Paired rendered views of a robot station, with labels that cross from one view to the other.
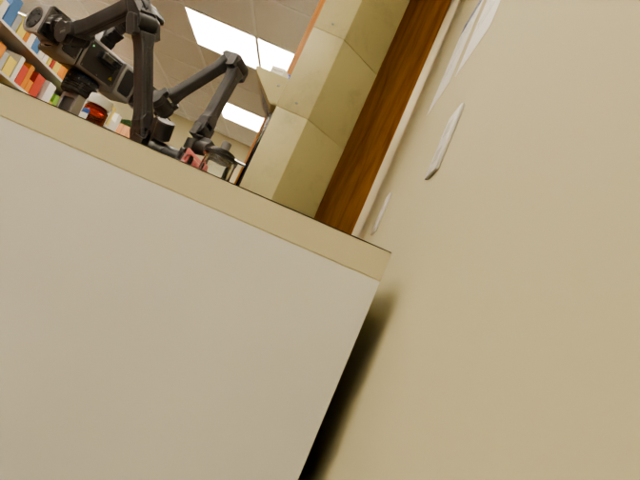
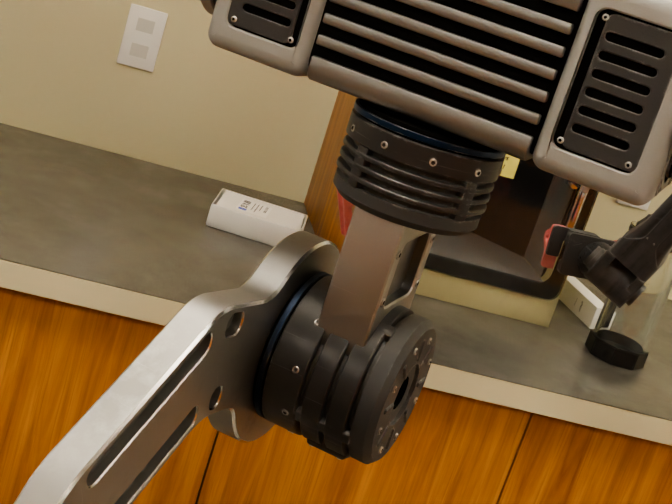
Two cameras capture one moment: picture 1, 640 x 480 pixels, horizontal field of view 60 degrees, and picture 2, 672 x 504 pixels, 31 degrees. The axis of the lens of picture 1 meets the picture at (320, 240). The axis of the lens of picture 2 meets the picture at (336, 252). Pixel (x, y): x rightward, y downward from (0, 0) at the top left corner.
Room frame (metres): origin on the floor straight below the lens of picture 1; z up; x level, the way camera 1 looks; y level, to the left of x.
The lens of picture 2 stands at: (2.55, 2.17, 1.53)
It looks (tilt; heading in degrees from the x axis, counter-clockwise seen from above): 16 degrees down; 257
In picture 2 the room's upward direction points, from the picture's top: 18 degrees clockwise
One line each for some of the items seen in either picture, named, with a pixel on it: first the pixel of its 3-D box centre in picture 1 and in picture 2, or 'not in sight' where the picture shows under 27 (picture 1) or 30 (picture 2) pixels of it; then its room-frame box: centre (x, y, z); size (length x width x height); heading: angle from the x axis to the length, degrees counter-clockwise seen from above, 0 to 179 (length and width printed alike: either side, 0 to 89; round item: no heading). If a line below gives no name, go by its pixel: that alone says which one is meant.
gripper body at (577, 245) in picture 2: (173, 157); (600, 263); (1.80, 0.55, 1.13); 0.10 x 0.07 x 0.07; 0
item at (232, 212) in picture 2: not in sight; (258, 220); (2.24, 0.17, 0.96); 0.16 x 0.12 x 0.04; 168
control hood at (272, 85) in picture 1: (269, 103); not in sight; (1.89, 0.36, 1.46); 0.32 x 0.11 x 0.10; 0
